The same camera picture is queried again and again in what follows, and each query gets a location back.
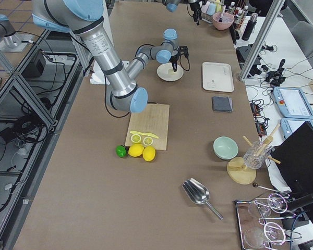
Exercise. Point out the steel ice scoop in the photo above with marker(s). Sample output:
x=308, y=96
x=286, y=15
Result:
x=199, y=194

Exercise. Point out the grey folded cloth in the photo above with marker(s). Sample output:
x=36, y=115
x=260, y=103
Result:
x=222, y=104

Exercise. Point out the cream rabbit tray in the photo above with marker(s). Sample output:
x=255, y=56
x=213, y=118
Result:
x=217, y=77

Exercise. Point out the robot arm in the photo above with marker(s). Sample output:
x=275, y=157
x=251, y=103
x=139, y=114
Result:
x=171, y=5
x=85, y=19

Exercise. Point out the green lime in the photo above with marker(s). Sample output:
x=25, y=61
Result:
x=121, y=151

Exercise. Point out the upper lemon half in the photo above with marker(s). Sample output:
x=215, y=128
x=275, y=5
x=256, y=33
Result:
x=136, y=138

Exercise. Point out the light blue cup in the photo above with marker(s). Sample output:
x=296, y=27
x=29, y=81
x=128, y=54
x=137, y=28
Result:
x=211, y=9

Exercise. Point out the blue teach pendant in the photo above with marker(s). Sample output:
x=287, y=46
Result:
x=292, y=103

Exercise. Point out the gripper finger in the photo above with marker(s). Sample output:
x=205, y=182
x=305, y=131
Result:
x=174, y=66

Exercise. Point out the green bowl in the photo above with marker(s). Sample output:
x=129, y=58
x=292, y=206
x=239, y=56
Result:
x=225, y=147

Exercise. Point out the crystal glass on stand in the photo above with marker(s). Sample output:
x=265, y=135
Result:
x=252, y=159

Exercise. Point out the black thermos bottle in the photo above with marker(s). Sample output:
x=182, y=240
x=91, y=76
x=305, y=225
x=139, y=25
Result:
x=250, y=27

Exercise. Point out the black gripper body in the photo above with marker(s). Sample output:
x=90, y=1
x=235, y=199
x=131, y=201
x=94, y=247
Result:
x=174, y=59
x=195, y=11

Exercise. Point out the steel black-tipped muddler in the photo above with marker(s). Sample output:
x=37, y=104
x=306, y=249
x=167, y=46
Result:
x=222, y=13

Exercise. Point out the wooden cutting board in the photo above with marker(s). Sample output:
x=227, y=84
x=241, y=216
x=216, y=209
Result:
x=153, y=119

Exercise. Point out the wooden cup stand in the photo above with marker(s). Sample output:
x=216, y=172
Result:
x=236, y=168

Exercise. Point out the lower lemon half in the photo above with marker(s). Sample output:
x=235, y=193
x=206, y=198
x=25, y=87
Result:
x=147, y=141

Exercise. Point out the beige round plate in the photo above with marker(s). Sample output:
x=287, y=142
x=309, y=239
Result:
x=162, y=72

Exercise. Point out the yellow plastic knife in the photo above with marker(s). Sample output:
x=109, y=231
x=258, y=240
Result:
x=145, y=134

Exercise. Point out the whole lemon far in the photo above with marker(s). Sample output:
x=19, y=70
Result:
x=149, y=153

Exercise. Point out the lemon half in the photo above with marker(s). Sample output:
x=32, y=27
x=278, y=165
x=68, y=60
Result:
x=147, y=141
x=136, y=138

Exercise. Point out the pink ice bowl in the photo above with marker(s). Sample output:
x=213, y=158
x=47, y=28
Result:
x=227, y=21

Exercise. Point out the mirrored glass tray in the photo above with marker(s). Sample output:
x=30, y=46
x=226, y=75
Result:
x=260, y=222

